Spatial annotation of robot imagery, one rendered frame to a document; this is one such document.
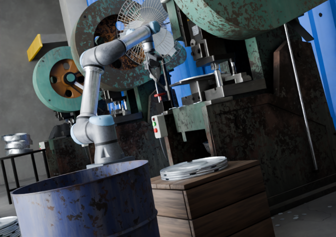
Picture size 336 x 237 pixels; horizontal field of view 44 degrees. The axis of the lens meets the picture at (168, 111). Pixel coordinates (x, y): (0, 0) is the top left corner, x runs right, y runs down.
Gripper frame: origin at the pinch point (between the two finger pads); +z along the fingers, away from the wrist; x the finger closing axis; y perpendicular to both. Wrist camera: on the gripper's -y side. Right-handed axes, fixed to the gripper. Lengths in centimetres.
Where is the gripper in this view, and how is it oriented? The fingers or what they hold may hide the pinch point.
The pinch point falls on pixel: (157, 79)
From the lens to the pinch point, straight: 262.5
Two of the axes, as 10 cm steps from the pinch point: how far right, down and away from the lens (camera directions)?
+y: -4.6, 1.1, 8.8
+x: -8.7, 1.8, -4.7
